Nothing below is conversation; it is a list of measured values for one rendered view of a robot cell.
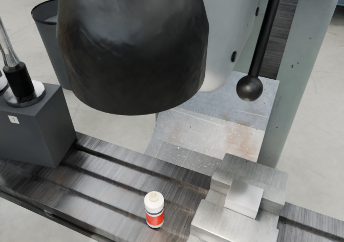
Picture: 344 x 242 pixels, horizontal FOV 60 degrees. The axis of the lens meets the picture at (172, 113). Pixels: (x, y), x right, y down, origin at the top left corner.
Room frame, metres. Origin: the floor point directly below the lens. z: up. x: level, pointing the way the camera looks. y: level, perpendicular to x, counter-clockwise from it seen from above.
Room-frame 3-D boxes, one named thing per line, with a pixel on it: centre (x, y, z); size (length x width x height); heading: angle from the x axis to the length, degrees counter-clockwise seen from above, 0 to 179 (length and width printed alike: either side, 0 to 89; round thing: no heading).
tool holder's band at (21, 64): (0.56, 0.35, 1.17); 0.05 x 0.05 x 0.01
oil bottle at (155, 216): (0.34, 0.04, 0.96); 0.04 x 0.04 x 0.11
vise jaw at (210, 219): (0.27, -0.11, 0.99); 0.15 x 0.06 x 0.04; 65
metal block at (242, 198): (0.32, -0.14, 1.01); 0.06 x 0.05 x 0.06; 65
